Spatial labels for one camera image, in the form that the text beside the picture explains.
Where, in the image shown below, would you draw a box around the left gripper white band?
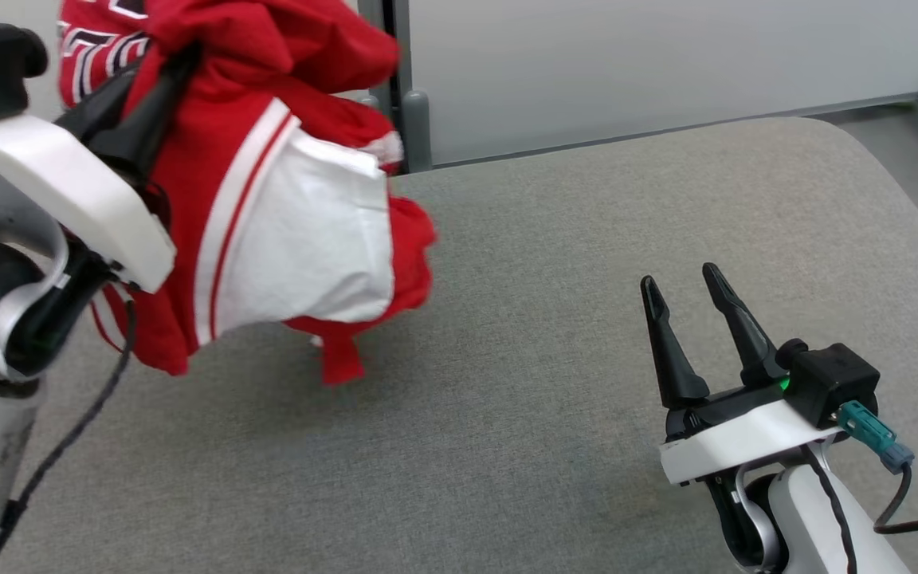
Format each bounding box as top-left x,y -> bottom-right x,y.
0,44 -> 201,379

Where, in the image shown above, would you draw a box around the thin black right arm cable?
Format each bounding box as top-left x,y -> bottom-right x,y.
800,445 -> 858,574

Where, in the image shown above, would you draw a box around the grey partition post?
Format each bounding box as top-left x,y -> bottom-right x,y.
391,0 -> 434,174
357,0 -> 393,120

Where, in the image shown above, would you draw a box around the red bulls jersey white sleeves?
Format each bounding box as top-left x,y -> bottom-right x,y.
57,0 -> 437,386

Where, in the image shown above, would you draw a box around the right camera cable teal plug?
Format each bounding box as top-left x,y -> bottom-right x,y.
838,401 -> 918,535

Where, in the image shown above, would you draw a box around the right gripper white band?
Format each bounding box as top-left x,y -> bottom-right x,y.
641,263 -> 846,519

